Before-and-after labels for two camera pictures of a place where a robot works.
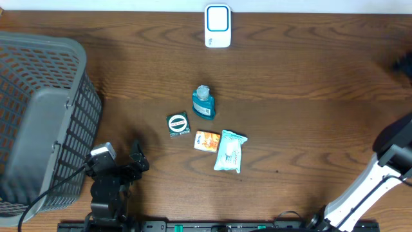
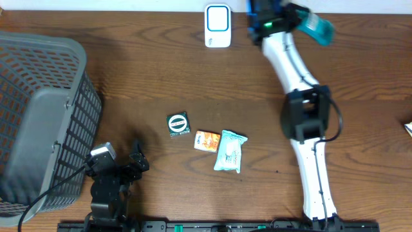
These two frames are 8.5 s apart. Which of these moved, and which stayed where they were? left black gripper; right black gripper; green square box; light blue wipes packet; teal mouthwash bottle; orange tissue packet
Moved: teal mouthwash bottle; right black gripper
Stayed: light blue wipes packet; left black gripper; orange tissue packet; green square box
